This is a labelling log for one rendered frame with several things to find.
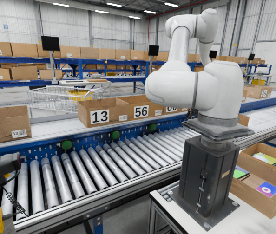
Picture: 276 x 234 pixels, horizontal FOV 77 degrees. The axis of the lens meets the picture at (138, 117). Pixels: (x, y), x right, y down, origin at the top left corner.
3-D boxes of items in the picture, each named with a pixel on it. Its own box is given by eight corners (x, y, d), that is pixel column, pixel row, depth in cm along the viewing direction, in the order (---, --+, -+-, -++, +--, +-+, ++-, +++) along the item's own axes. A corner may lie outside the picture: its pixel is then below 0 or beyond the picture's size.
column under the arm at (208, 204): (239, 206, 87) (256, 147, 77) (207, 232, 73) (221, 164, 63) (197, 177, 108) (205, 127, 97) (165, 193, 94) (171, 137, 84)
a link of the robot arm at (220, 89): (244, 121, 66) (256, 60, 60) (193, 116, 71) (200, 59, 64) (233, 111, 81) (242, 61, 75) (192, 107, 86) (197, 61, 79)
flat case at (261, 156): (279, 162, 122) (279, 160, 121) (265, 170, 112) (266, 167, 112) (258, 153, 132) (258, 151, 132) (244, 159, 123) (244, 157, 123)
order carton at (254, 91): (259, 99, 280) (261, 88, 274) (240, 95, 303) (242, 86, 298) (270, 97, 300) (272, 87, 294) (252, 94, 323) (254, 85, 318)
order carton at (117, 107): (87, 129, 141) (86, 108, 135) (77, 118, 164) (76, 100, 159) (129, 121, 161) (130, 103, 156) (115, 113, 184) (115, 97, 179)
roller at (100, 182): (107, 186, 96) (112, 191, 99) (82, 146, 138) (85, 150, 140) (100, 193, 95) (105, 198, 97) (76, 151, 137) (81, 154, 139)
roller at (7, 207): (-2, 237, 73) (-5, 229, 72) (7, 171, 115) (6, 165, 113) (12, 232, 76) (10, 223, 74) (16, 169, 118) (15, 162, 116)
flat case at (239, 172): (249, 174, 109) (250, 172, 109) (230, 183, 100) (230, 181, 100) (229, 163, 120) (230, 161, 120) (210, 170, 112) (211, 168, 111)
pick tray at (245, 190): (271, 220, 80) (277, 202, 77) (202, 174, 111) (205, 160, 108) (295, 197, 95) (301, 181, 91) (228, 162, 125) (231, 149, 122)
